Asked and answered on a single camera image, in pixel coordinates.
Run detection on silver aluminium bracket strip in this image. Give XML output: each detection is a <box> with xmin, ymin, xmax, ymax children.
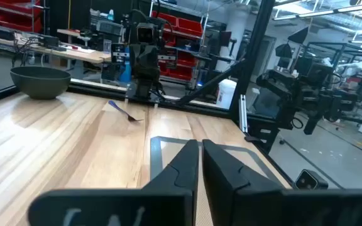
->
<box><xmin>238</xmin><ymin>94</ymin><xmax>248</xmax><ymax>133</ymax></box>

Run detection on black power box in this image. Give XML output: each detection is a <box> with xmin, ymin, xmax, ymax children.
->
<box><xmin>39</xmin><ymin>35</ymin><xmax>61</xmax><ymax>48</ymax></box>

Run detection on grey equipment case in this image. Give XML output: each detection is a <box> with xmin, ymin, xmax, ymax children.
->
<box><xmin>96</xmin><ymin>20</ymin><xmax>124</xmax><ymax>37</ymax></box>

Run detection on wire shelf with red bins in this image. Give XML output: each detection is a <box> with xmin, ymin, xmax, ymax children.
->
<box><xmin>0</xmin><ymin>0</ymin><xmax>43</xmax><ymax>34</ymax></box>

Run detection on black table corner leg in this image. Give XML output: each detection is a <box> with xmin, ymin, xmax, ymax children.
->
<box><xmin>245</xmin><ymin>117</ymin><xmax>282</xmax><ymax>154</ymax></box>

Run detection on dark green bowl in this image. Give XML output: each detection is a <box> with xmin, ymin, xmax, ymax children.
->
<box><xmin>9</xmin><ymin>65</ymin><xmax>72</xmax><ymax>100</ymax></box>

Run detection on black diagonal frame brace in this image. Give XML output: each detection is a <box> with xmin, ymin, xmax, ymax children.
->
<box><xmin>174</xmin><ymin>61</ymin><xmax>245</xmax><ymax>107</ymax></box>

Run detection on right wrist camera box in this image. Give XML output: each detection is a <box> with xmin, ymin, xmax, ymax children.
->
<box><xmin>136</xmin><ymin>22</ymin><xmax>155</xmax><ymax>44</ymax></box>

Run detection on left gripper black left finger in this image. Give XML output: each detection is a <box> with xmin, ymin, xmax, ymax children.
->
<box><xmin>142</xmin><ymin>139</ymin><xmax>200</xmax><ymax>226</ymax></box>

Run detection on black neighbouring robot station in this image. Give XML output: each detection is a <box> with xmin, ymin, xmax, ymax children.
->
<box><xmin>256</xmin><ymin>42</ymin><xmax>362</xmax><ymax>136</ymax></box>

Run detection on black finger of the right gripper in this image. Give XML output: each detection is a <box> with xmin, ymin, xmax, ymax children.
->
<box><xmin>148</xmin><ymin>45</ymin><xmax>162</xmax><ymax>80</ymax></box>
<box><xmin>136</xmin><ymin>45</ymin><xmax>150</xmax><ymax>80</ymax></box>

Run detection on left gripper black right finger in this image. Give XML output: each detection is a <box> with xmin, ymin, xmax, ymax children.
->
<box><xmin>202</xmin><ymin>139</ymin><xmax>283</xmax><ymax>226</ymax></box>

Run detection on small reddish work table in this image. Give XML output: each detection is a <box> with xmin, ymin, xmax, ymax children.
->
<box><xmin>57</xmin><ymin>28</ymin><xmax>91</xmax><ymax>43</ymax></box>

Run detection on black rounded lamp shade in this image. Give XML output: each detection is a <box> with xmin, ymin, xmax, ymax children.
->
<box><xmin>275</xmin><ymin>43</ymin><xmax>293</xmax><ymax>59</ymax></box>

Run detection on black triangular lamp shade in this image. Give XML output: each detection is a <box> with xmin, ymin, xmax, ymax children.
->
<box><xmin>287</xmin><ymin>26</ymin><xmax>309</xmax><ymax>45</ymax></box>

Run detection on tall shelf with red bins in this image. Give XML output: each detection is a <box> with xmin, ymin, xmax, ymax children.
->
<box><xmin>149</xmin><ymin>0</ymin><xmax>207</xmax><ymax>84</ymax></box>

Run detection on black desk cable bundle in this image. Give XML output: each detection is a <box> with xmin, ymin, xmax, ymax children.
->
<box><xmin>11</xmin><ymin>36</ymin><xmax>43</xmax><ymax>68</ymax></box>

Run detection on black monitor on stand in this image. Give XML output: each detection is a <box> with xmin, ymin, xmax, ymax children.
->
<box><xmin>218</xmin><ymin>30</ymin><xmax>238</xmax><ymax>63</ymax></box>

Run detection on black table-level camera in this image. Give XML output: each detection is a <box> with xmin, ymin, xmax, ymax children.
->
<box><xmin>293</xmin><ymin>169</ymin><xmax>329</xmax><ymax>190</ymax></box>

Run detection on black frame post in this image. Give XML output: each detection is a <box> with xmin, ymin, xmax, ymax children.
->
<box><xmin>229</xmin><ymin>0</ymin><xmax>277</xmax><ymax>123</ymax></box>

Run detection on long wooden desk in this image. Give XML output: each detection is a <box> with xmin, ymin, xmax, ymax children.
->
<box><xmin>0</xmin><ymin>33</ymin><xmax>112</xmax><ymax>65</ymax></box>

